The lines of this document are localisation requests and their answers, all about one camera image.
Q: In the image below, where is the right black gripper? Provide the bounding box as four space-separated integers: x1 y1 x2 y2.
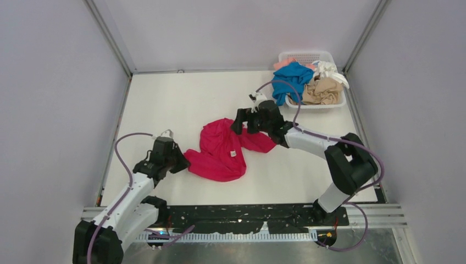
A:
230 108 272 136

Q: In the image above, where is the magenta t shirt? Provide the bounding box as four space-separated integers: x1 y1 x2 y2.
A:
184 118 276 182

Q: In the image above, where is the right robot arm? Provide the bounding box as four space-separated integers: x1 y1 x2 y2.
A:
230 100 379 226

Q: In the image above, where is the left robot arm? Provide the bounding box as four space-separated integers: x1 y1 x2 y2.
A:
72 130 190 263

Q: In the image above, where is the blue t shirt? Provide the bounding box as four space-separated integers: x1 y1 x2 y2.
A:
272 62 314 106

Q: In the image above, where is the salmon pink t shirt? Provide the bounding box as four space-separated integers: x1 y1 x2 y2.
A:
273 57 317 71

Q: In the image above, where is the beige t shirt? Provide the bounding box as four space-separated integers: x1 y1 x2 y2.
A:
302 78 343 105

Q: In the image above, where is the white plastic basket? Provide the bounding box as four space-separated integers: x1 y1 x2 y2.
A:
278 51 347 111

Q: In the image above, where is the white t shirt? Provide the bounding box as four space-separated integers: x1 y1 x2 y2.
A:
312 60 350 89

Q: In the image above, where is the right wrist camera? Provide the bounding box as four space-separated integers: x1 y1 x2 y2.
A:
249 92 268 108

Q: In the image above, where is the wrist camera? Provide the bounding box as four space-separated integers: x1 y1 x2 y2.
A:
249 92 268 108
160 129 174 139

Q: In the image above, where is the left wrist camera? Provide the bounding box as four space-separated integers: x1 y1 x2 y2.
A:
160 129 174 139

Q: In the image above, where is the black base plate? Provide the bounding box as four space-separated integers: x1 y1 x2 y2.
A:
152 203 349 234

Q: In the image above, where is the slotted cable duct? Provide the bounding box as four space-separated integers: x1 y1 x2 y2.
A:
135 232 319 244

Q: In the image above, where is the aluminium frame rail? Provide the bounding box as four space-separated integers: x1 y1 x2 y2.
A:
80 203 408 231

